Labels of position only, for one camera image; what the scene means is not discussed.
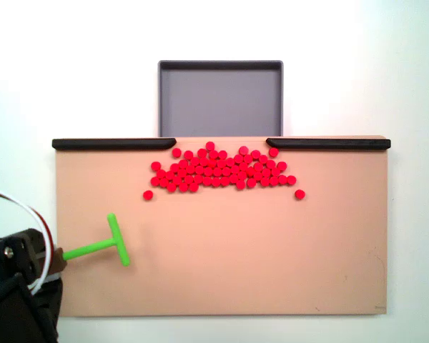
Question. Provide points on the black edge bar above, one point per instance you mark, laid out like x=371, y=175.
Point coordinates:
x=111, y=144
x=329, y=144

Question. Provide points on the peach work board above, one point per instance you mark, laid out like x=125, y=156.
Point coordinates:
x=236, y=232

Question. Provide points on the red cylinder granule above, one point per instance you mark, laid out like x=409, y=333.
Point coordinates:
x=213, y=154
x=188, y=178
x=176, y=152
x=154, y=181
x=299, y=194
x=238, y=158
x=242, y=174
x=255, y=154
x=258, y=166
x=221, y=164
x=281, y=165
x=193, y=186
x=263, y=159
x=181, y=172
x=194, y=161
x=179, y=179
x=270, y=164
x=169, y=175
x=266, y=172
x=171, y=187
x=230, y=162
x=174, y=167
x=291, y=179
x=209, y=145
x=251, y=182
x=183, y=187
x=247, y=158
x=243, y=165
x=224, y=181
x=161, y=174
x=282, y=179
x=188, y=154
x=243, y=149
x=198, y=178
x=190, y=169
x=235, y=169
x=202, y=153
x=273, y=181
x=222, y=154
x=212, y=163
x=183, y=163
x=156, y=165
x=207, y=181
x=273, y=152
x=275, y=172
x=264, y=181
x=233, y=179
x=226, y=170
x=215, y=182
x=147, y=194
x=199, y=169
x=250, y=171
x=217, y=172
x=204, y=162
x=208, y=171
x=162, y=182
x=240, y=184

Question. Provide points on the green T pusher brown base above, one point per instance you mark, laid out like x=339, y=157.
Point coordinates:
x=89, y=249

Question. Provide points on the grey square tray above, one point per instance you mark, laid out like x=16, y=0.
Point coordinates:
x=220, y=103

